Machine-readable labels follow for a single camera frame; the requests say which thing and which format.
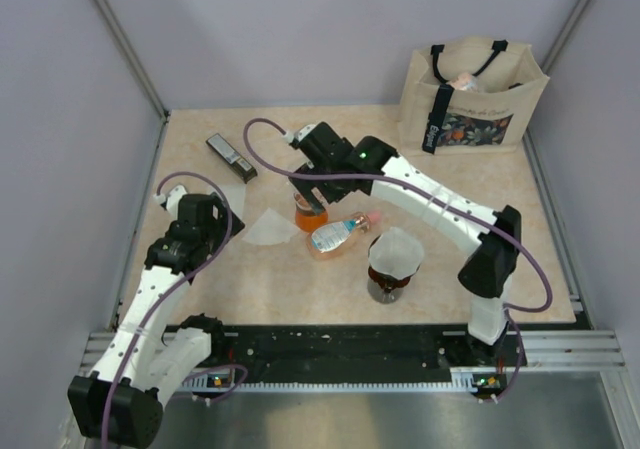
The orange liquid glass carafe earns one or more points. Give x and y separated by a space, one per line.
305 218

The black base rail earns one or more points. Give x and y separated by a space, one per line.
336 354

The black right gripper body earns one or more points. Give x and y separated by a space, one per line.
329 189

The white paper coffee filter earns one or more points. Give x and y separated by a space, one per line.
396 253

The aluminium front rail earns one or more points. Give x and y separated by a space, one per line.
560 350

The amber glass coffee dripper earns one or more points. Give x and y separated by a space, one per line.
385 289

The pink item in bag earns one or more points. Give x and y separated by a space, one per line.
466 81

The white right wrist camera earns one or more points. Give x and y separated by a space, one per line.
295 138

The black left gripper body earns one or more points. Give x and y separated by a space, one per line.
215 235

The beige canvas tote bag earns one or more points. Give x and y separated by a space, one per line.
435 119

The black rectangular box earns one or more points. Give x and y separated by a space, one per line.
235 161

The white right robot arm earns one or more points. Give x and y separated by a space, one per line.
486 237

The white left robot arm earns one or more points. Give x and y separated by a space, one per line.
121 400

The baby oil bottle pink cap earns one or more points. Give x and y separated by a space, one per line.
334 238

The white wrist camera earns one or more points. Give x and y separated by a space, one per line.
295 138
170 201

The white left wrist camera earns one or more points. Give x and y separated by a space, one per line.
170 201

